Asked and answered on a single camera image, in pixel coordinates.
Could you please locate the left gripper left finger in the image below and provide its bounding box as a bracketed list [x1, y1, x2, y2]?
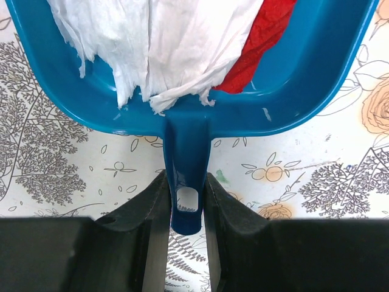
[1, 173, 170, 291]

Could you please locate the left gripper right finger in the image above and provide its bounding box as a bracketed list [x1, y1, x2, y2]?
[204, 175, 388, 291]

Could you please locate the blue plastic dustpan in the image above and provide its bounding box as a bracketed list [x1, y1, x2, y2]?
[7, 1, 377, 235]

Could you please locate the floral table cloth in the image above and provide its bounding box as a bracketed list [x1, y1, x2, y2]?
[1, 1, 388, 291]

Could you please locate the white paper scrap centre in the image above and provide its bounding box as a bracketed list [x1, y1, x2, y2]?
[148, 0, 263, 114]

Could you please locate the white paper scrap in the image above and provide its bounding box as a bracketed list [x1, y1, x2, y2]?
[48, 0, 150, 108]
[148, 0, 263, 114]

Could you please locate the white paper scrap left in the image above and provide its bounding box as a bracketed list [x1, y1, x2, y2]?
[48, 0, 150, 108]

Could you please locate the red paper scrap left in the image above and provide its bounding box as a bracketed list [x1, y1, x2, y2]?
[214, 0, 297, 94]

